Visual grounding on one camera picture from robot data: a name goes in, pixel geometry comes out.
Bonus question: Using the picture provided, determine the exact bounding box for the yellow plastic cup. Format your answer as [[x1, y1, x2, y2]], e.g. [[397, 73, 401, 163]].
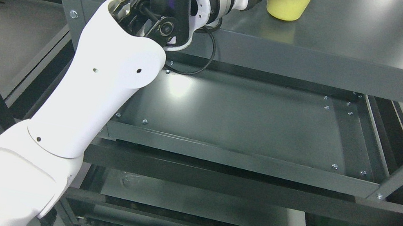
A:
[[266, 0, 311, 22]]

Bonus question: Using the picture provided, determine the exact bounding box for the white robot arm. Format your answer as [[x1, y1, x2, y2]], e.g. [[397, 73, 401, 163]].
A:
[[0, 0, 249, 226]]

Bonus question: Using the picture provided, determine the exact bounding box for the dark grey metal shelf rack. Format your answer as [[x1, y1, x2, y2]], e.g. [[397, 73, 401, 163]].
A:
[[0, 0, 403, 226]]

